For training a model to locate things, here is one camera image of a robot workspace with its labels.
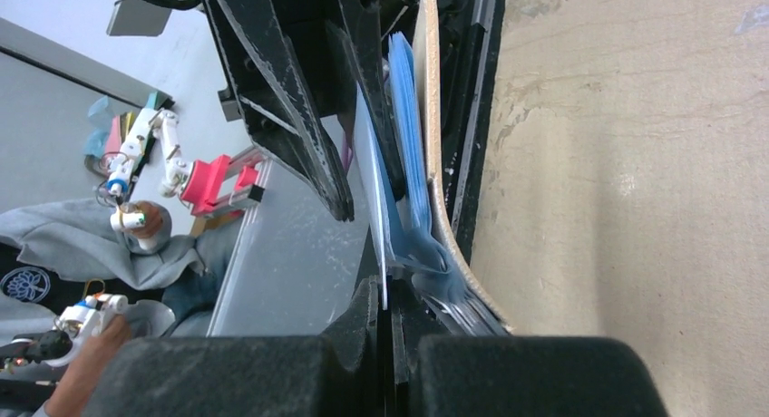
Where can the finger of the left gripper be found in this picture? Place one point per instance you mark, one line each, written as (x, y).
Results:
(274, 99)
(361, 35)

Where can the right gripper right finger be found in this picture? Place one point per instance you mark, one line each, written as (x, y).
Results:
(437, 373)

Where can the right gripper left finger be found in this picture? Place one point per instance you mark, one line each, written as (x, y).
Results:
(330, 374)

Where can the beige snap card holder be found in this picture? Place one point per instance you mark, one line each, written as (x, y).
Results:
(439, 273)

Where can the white card edge-on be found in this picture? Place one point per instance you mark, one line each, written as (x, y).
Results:
(367, 155)

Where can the operator hand upper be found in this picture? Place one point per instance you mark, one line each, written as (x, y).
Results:
(153, 220)

